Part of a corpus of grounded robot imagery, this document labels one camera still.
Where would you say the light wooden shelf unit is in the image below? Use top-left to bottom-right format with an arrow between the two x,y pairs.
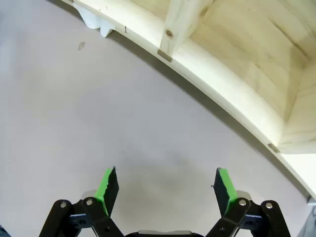
60,0 -> 316,202

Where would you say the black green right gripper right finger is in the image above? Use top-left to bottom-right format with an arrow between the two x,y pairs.
204,167 -> 292,237

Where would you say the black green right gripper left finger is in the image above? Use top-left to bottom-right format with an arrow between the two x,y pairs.
38,166 -> 124,237

